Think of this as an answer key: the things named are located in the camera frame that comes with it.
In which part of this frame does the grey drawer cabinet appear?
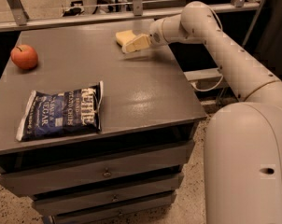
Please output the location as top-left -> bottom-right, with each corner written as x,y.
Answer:
0,22 -> 205,224

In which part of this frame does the red apple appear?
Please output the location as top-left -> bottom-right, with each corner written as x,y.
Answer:
10,44 -> 38,70

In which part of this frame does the blue chip bag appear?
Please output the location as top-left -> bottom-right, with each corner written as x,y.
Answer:
16,81 -> 104,141

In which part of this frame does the drawer with knob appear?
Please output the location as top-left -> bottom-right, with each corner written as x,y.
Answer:
33,170 -> 184,216
0,140 -> 193,196
52,191 -> 176,224

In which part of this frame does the grey metal rail frame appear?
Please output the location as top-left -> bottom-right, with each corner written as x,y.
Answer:
0,0 -> 265,32

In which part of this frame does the top drawer with knob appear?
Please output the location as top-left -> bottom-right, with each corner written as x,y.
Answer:
0,140 -> 193,196

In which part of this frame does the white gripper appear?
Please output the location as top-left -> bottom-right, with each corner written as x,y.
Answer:
122,19 -> 164,53

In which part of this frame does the yellow sponge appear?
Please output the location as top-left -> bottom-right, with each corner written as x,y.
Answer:
116,30 -> 136,47

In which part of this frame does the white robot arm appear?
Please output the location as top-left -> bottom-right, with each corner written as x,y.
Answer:
119,2 -> 282,224

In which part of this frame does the bottom drawer with knob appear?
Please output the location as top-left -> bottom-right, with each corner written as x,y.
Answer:
52,191 -> 176,224

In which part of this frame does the middle drawer with knob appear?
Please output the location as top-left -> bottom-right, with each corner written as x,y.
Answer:
33,170 -> 184,216

